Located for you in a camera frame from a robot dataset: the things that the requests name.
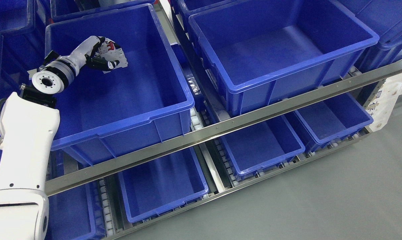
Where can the blue bin top-left corner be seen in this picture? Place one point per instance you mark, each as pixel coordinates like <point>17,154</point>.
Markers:
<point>22,42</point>

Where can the lower blue bin centre-left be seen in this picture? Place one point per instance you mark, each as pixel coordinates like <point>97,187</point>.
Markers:
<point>161,185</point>

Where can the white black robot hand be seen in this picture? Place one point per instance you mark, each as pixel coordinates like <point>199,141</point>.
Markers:
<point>87,55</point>

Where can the large blue bin right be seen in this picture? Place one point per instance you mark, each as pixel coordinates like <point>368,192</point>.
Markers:
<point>264,51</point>

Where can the lower blue bin right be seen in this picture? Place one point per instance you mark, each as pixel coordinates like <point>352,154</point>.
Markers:
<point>329,121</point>

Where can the white labelled shelf panel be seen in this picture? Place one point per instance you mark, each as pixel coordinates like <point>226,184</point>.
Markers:
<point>382,105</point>

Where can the large blue bin left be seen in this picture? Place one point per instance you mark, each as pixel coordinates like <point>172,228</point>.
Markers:
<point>106,115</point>

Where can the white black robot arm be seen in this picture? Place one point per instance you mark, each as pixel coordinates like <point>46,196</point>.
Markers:
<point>27,128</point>

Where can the grey red circuit breaker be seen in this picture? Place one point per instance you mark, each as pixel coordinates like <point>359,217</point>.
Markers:
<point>111,51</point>

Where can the steel shelf rail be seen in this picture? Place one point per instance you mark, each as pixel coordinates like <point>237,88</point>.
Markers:
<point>217,130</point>

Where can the lower blue bin centre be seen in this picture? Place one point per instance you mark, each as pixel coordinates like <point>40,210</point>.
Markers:
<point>261,147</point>

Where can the large blue bin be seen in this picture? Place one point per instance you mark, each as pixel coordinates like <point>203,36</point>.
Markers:
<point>106,115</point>
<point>264,51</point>

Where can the blue bin top-right corner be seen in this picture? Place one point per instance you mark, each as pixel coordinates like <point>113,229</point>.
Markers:
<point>385,18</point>

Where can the lower blue bin far-left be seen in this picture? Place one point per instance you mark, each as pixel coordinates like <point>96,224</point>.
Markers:
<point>73,215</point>

